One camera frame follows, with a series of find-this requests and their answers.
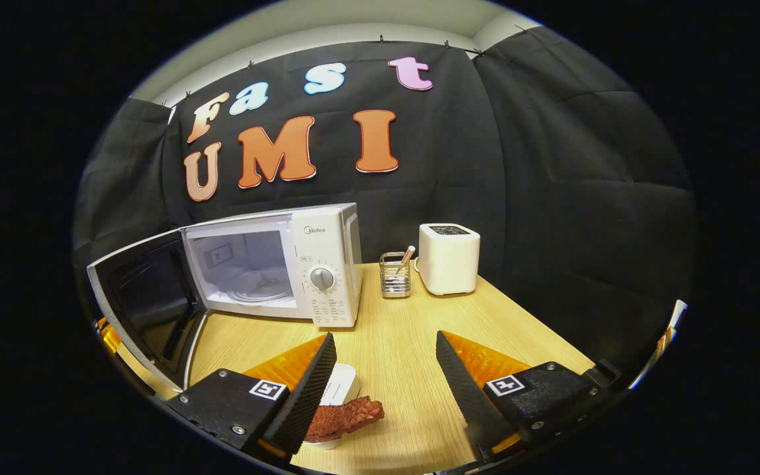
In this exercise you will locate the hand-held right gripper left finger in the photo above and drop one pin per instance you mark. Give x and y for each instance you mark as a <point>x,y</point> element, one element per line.
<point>307,396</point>

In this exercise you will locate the red meat slice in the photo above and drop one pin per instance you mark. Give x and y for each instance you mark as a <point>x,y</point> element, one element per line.
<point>350,415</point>

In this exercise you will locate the white microwave oven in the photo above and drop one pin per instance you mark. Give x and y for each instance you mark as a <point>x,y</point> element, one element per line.
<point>327,231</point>

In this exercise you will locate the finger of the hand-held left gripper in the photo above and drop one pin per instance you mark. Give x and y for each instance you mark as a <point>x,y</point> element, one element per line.
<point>109,338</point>

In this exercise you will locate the small white dish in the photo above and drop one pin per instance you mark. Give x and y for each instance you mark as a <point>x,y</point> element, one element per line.
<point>344,382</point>

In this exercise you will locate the white toaster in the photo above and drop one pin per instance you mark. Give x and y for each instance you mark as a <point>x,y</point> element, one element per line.
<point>449,260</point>

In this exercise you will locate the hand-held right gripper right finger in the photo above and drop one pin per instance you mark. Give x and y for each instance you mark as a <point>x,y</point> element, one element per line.
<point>462,396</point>

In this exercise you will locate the metal utensil holder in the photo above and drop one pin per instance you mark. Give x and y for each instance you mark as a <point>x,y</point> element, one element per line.
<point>394,280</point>

